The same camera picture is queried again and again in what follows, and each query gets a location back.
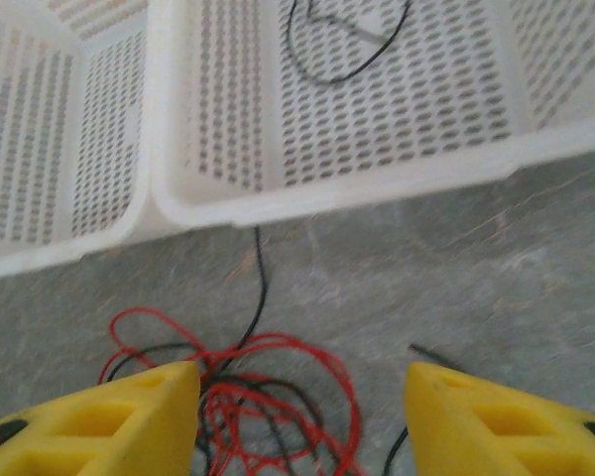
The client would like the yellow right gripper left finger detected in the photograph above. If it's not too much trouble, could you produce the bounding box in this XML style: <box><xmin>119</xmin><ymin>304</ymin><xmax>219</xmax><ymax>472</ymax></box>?
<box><xmin>0</xmin><ymin>360</ymin><xmax>201</xmax><ymax>476</ymax></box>

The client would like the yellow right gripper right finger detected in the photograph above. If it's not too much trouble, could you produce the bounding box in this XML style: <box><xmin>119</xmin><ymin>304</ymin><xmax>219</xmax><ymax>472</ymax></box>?
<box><xmin>405</xmin><ymin>361</ymin><xmax>595</xmax><ymax>476</ymax></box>

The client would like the white perforated plastic basket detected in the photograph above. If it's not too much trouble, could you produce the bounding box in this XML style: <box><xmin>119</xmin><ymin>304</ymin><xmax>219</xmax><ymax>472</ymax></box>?
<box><xmin>148</xmin><ymin>0</ymin><xmax>595</xmax><ymax>227</ymax></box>
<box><xmin>0</xmin><ymin>0</ymin><xmax>153</xmax><ymax>282</ymax></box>

